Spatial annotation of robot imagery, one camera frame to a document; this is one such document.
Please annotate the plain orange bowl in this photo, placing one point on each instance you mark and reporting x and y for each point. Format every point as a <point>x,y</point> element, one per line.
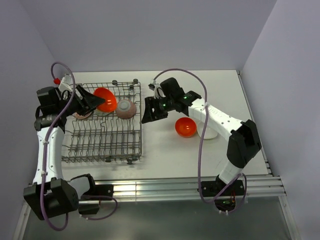
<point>185,127</point>
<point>110,103</point>

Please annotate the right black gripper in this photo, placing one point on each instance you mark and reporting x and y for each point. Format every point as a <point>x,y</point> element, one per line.
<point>149,115</point>

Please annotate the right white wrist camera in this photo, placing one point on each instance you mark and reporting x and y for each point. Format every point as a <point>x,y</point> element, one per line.
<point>156,88</point>

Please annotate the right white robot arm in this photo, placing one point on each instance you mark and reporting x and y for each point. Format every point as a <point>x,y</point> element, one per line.
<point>242,136</point>

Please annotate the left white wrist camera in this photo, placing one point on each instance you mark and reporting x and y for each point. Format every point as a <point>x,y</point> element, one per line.
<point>64,84</point>

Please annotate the dark patterned bottom bowl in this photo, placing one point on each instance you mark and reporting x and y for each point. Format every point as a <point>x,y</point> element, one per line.
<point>126,109</point>

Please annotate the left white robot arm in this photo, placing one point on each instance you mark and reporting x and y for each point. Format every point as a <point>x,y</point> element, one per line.
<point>50,128</point>

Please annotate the white bowl yellow flower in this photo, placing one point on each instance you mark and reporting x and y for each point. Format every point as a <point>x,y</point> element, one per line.
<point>101,113</point>

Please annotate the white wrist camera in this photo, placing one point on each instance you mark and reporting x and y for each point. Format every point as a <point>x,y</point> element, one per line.
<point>156,88</point>
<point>64,84</point>

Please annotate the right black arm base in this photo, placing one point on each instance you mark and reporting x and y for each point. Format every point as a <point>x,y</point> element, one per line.
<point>230,199</point>

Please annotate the aluminium mounting rail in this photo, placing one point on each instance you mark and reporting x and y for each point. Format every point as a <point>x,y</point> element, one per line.
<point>155,188</point>

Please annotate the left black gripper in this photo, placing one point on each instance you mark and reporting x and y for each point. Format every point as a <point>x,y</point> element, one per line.
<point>87,98</point>

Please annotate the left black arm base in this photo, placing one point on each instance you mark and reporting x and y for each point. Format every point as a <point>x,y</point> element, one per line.
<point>90,204</point>

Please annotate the orange floral pattern bowl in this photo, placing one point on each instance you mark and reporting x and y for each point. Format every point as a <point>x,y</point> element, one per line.
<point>81,117</point>

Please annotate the grey wire dish rack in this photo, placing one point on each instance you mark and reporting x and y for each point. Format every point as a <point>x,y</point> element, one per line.
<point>106,138</point>

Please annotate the white square bowl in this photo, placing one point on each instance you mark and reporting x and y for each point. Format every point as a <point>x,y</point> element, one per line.
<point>209,132</point>

